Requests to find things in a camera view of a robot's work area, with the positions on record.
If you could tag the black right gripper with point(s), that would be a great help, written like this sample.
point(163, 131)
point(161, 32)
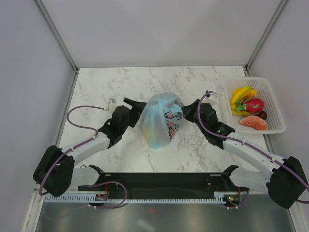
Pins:
point(188, 110)

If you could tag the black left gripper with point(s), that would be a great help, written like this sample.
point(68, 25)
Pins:
point(137, 108)

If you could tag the light blue plastic bag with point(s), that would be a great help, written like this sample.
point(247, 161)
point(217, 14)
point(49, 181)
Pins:
point(162, 112)

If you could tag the yellow fake banana bunch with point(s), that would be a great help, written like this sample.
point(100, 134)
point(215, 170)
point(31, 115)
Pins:
point(238, 95)

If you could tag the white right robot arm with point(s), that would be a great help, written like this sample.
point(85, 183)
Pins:
point(283, 180)

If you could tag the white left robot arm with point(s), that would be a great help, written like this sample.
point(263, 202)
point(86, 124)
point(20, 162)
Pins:
point(55, 172)

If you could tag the red fake dragon fruit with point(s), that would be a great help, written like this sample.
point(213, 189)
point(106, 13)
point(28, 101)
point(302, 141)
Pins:
point(251, 105)

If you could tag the fake watermelon slice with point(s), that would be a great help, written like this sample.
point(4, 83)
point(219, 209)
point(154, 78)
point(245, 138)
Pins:
point(254, 122)

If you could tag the orange fake peach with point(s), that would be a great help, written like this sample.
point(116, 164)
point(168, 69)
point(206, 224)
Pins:
point(253, 94)

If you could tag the dark purple fake plum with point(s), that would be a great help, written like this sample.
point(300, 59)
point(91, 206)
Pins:
point(262, 115)

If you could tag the white plastic fruit basket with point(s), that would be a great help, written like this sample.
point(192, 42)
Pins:
point(274, 118)

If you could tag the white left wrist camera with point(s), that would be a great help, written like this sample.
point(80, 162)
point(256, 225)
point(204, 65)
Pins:
point(111, 106)

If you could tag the left aluminium corner post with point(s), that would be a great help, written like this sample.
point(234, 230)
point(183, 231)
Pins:
point(54, 31)

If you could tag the aluminium corner post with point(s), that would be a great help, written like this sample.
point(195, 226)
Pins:
point(54, 31)
point(267, 31)

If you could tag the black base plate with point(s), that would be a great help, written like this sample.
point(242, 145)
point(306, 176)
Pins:
point(171, 185)

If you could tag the white slotted cable duct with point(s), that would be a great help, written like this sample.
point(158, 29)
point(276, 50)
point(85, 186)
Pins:
point(95, 198)

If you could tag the right aluminium corner post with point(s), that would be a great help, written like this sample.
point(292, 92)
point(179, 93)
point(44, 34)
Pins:
point(267, 31)

